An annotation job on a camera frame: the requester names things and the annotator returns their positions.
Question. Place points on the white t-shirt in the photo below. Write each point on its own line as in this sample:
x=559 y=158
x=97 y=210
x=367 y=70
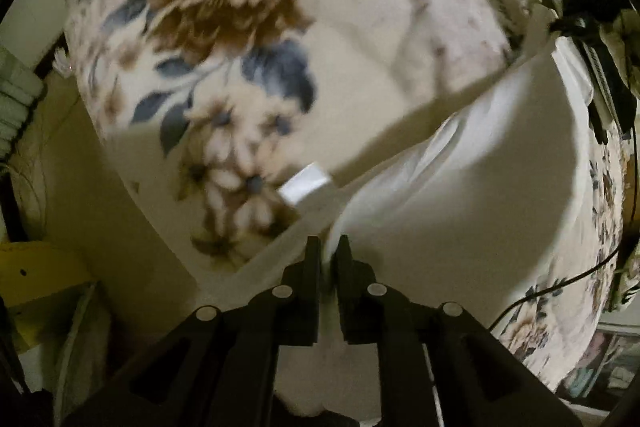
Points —
x=497 y=201

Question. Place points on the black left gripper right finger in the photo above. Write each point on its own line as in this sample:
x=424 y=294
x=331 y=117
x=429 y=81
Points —
x=437 y=366

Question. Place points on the floral fleece bed blanket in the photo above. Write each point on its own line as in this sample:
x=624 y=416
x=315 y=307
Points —
x=243 y=126

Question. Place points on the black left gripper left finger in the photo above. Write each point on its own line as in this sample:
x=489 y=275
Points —
x=216 y=368

